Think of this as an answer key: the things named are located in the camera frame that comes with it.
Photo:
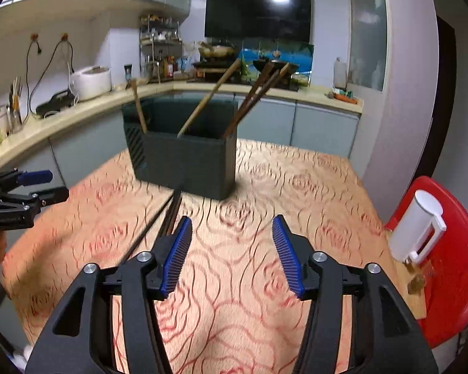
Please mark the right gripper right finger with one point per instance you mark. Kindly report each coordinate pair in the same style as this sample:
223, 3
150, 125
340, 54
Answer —
385, 335

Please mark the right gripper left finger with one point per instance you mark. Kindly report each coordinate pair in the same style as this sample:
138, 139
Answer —
78, 336

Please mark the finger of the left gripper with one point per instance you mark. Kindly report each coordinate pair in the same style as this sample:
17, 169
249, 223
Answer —
50, 196
30, 178

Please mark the light bamboo chopstick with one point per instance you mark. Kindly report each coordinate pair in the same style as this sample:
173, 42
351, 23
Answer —
204, 102
143, 124

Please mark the brown wood chopstick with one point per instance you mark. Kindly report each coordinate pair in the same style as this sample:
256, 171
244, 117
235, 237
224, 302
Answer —
261, 85
248, 106

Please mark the utensil jar on counter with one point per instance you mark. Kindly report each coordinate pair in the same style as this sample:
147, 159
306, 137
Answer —
15, 119

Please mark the black countertop appliance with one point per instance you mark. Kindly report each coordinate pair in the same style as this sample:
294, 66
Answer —
58, 102

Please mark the red plastic stool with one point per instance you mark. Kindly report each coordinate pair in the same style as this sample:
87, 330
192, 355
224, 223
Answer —
445, 269

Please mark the white electric kettle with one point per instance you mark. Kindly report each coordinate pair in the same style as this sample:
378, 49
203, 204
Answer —
418, 230

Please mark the white rice cooker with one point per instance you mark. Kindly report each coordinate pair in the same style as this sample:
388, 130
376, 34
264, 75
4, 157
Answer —
90, 82

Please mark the dark green utensil holder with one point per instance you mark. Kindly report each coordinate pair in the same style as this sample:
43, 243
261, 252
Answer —
201, 162

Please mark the rose pattern tablecloth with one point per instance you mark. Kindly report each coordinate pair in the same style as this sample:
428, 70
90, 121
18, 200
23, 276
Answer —
232, 310

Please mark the metal spice rack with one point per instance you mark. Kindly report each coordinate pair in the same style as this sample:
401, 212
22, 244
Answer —
160, 47

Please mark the brown pot with lid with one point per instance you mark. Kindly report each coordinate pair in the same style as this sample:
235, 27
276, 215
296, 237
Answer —
208, 51

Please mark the black wok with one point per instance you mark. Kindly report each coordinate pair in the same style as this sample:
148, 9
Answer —
260, 63

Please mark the white plastic bottle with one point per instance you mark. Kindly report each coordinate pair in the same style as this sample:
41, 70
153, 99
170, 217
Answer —
340, 74

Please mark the black range hood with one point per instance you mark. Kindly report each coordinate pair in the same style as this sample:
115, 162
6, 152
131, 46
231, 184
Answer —
271, 19

